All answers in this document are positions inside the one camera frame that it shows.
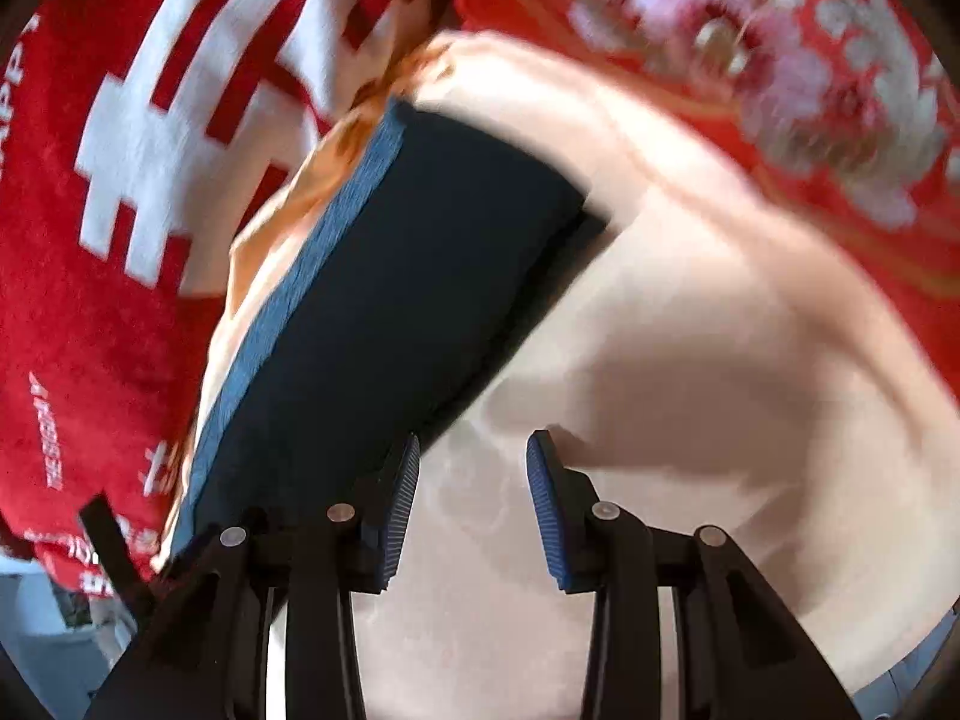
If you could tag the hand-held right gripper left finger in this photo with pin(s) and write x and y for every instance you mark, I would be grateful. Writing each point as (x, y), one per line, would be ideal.
(401, 510)

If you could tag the red floral embroidered cloth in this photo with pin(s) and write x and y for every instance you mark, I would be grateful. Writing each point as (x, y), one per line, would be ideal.
(750, 52)

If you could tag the black pants with blue stripes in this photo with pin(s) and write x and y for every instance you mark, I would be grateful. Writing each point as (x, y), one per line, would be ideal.
(390, 277)

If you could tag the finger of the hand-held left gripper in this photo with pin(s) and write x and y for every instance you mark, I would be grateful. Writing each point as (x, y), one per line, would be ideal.
(116, 547)

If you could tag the red printed blanket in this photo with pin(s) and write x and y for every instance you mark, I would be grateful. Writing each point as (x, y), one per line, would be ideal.
(75, 315)

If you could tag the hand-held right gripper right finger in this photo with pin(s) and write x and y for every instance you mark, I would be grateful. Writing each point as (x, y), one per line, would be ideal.
(544, 510)

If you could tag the cream patterned cloth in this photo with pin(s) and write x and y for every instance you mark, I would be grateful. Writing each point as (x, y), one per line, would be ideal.
(712, 390)

